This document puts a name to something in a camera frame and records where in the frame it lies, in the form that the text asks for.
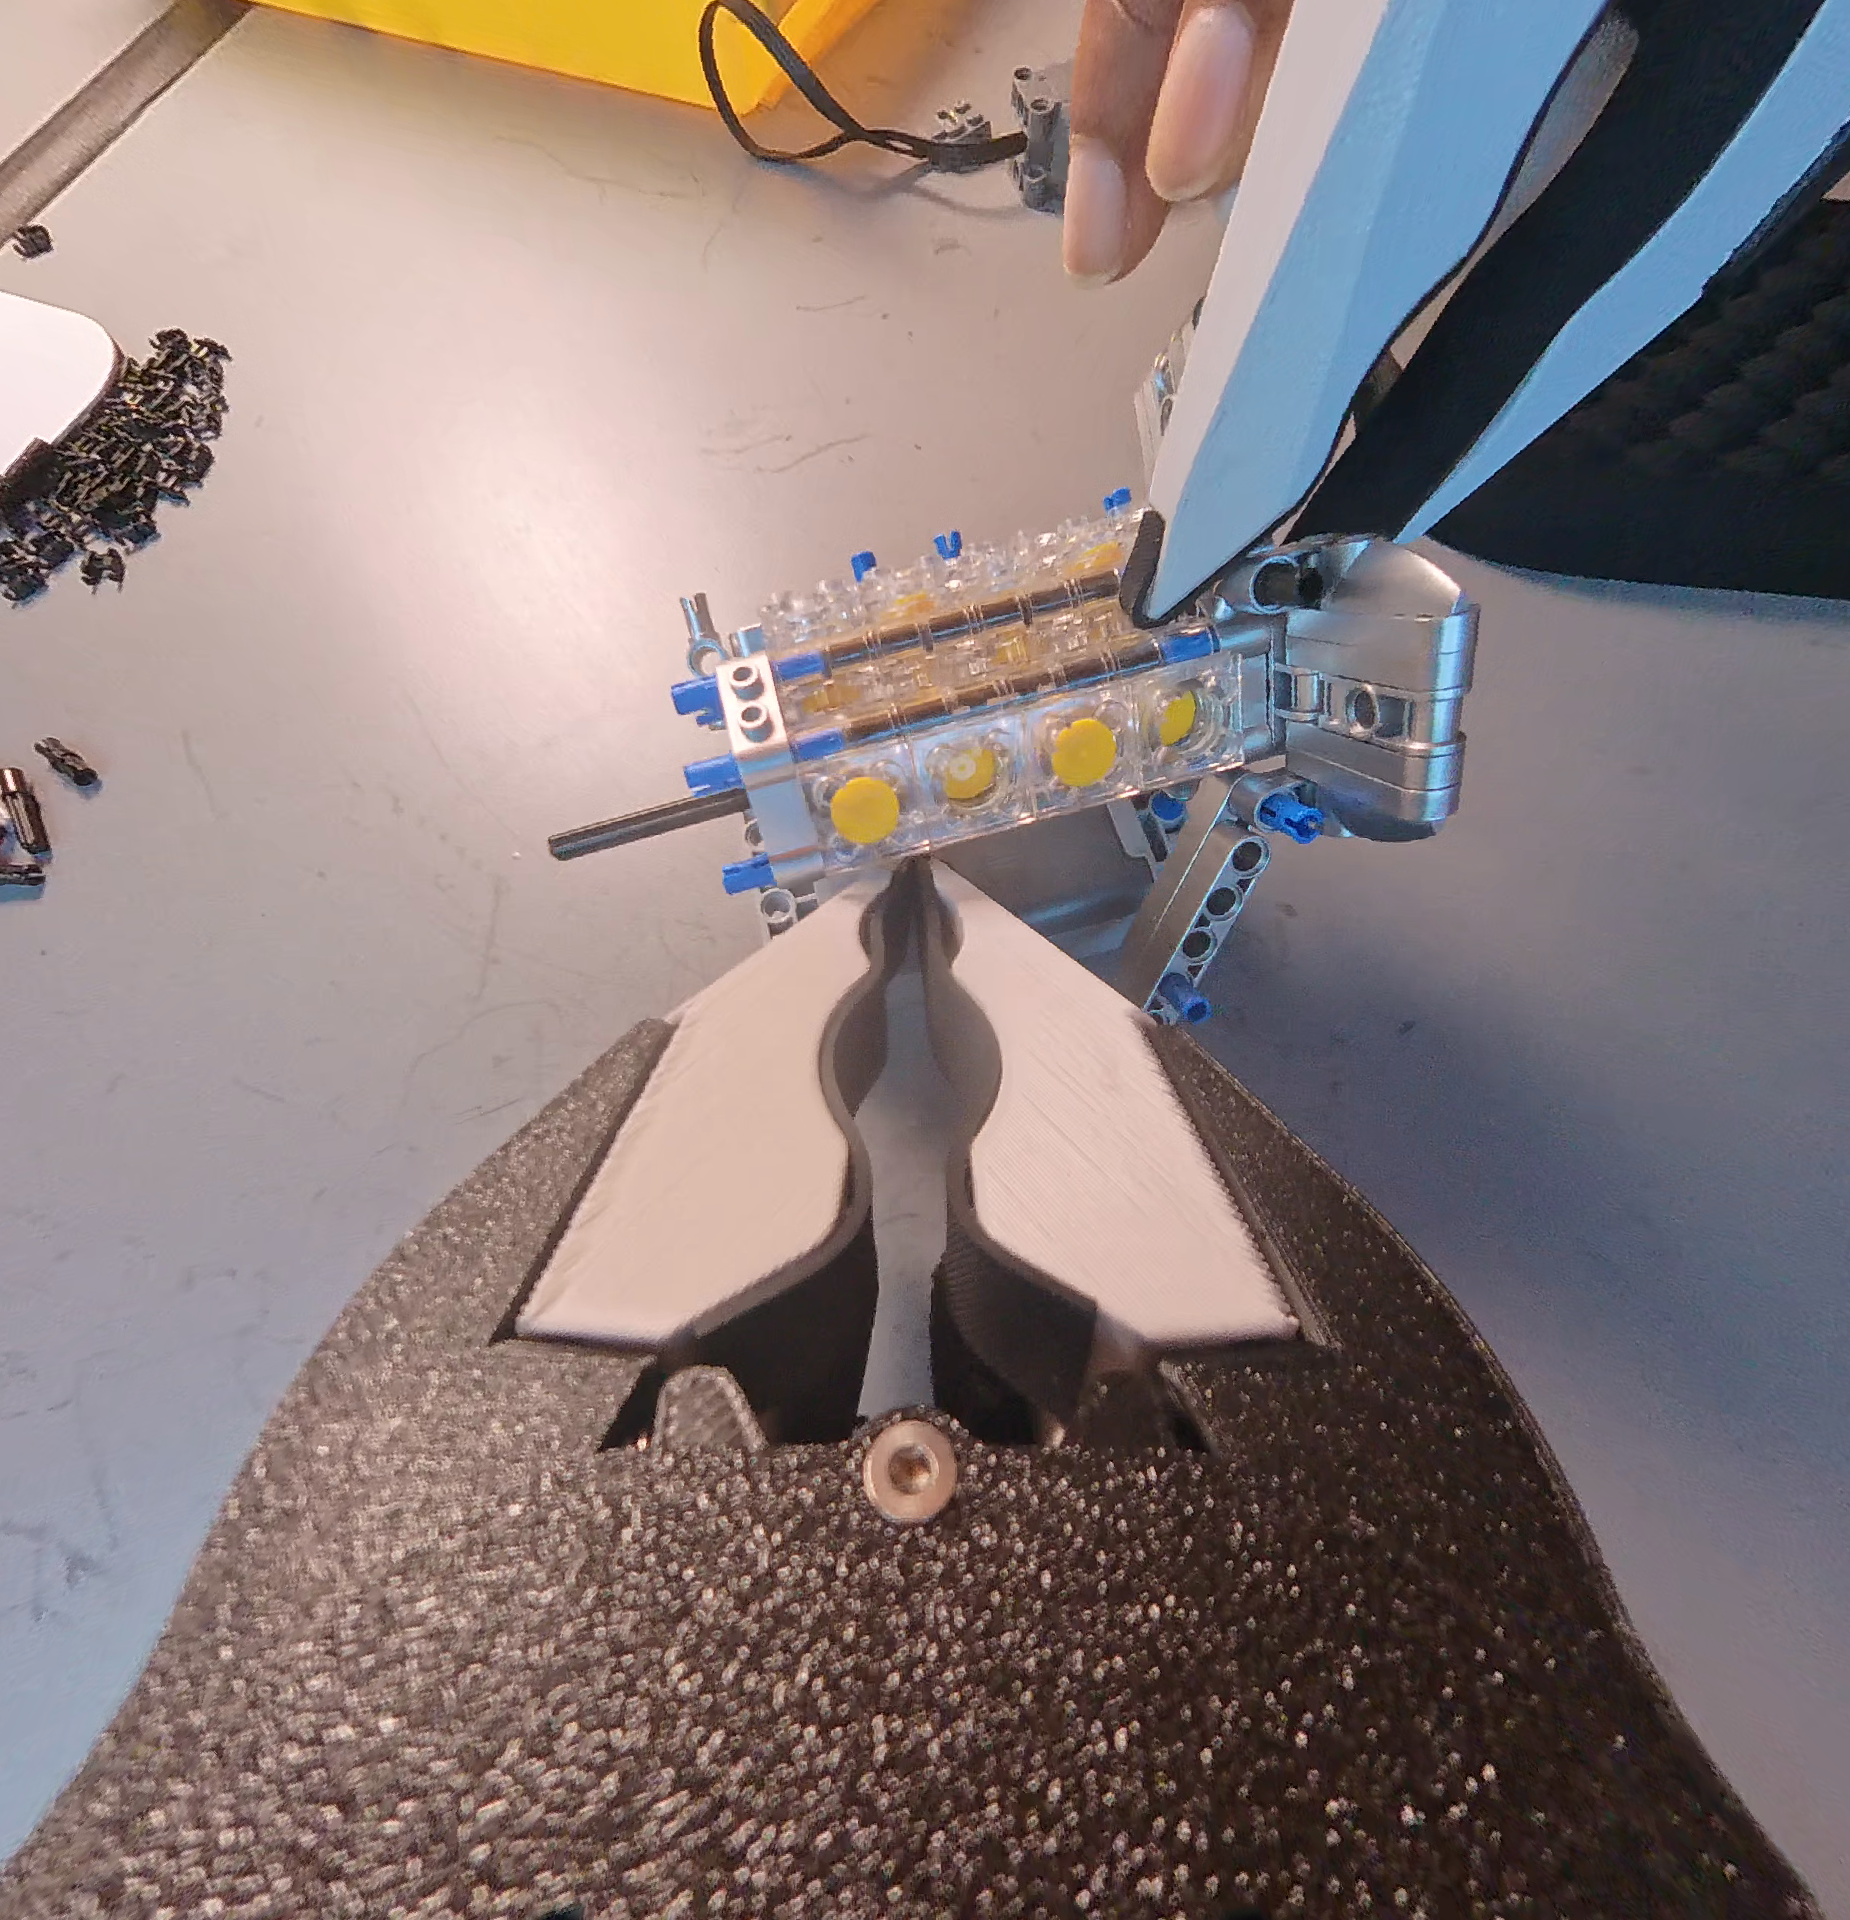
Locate black cable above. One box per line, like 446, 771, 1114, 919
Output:
706, 0, 1022, 168

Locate pile of black pins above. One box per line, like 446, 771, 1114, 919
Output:
0, 326, 240, 606

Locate grey brick engine model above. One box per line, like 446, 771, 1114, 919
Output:
548, 345, 1486, 1026

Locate pile of colourful brick parts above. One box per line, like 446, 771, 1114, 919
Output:
0, 737, 105, 889

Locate white booklet stand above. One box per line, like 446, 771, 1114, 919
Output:
0, 286, 127, 504

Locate person's right hand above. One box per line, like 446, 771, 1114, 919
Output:
1055, 0, 1286, 293

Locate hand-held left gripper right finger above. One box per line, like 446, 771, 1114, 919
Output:
903, 871, 1305, 1360

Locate yellow plastic bin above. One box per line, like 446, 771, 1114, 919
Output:
252, 0, 875, 114

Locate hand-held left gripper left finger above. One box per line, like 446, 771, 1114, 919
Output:
521, 871, 903, 1360

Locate black mesh chair pad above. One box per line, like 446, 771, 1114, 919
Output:
1434, 196, 1850, 606

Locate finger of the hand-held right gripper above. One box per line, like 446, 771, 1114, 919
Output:
1122, 0, 1620, 636
1299, 0, 1850, 559

